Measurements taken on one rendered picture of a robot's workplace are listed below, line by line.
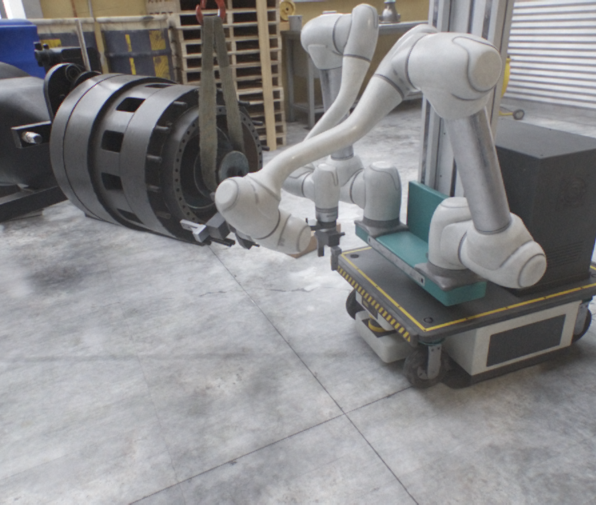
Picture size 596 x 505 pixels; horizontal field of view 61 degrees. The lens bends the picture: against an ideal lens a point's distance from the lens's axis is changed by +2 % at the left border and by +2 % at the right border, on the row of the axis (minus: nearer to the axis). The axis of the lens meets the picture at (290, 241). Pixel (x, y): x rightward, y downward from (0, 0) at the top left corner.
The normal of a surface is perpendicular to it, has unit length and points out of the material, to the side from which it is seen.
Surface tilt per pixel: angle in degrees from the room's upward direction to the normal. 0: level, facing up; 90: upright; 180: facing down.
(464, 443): 0
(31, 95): 28
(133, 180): 86
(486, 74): 84
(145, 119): 45
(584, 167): 90
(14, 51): 90
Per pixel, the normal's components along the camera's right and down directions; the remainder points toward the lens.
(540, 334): 0.35, 0.38
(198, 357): -0.04, -0.91
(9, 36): 0.73, 0.25
